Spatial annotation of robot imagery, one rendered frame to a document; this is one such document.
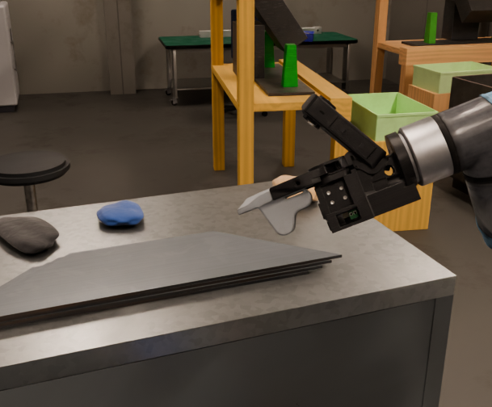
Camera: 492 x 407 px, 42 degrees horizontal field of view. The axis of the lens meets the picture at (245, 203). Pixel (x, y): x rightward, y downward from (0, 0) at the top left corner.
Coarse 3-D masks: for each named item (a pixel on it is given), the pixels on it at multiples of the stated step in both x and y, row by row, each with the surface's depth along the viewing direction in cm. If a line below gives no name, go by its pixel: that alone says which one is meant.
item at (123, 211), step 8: (128, 200) 147; (104, 208) 142; (112, 208) 141; (120, 208) 141; (128, 208) 142; (136, 208) 143; (104, 216) 138; (112, 216) 138; (120, 216) 138; (128, 216) 138; (136, 216) 139; (112, 224) 138; (120, 224) 138; (128, 224) 138
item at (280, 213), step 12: (264, 192) 76; (252, 204) 77; (264, 204) 77; (276, 204) 77; (288, 204) 77; (300, 204) 76; (276, 216) 77; (288, 216) 77; (276, 228) 77; (288, 228) 77
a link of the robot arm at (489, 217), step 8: (464, 176) 78; (472, 184) 77; (480, 184) 76; (488, 184) 75; (472, 192) 78; (480, 192) 77; (488, 192) 76; (472, 200) 79; (480, 200) 77; (488, 200) 76; (480, 208) 78; (488, 208) 75; (480, 216) 78; (488, 216) 75; (480, 224) 80; (488, 224) 76; (488, 232) 79; (488, 240) 80
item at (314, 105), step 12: (312, 96) 76; (312, 108) 76; (324, 108) 75; (312, 120) 77; (324, 120) 75; (336, 120) 75; (336, 132) 75; (348, 132) 75; (360, 132) 75; (348, 144) 75; (360, 144) 75; (372, 144) 75; (360, 156) 75; (372, 156) 75; (384, 156) 75
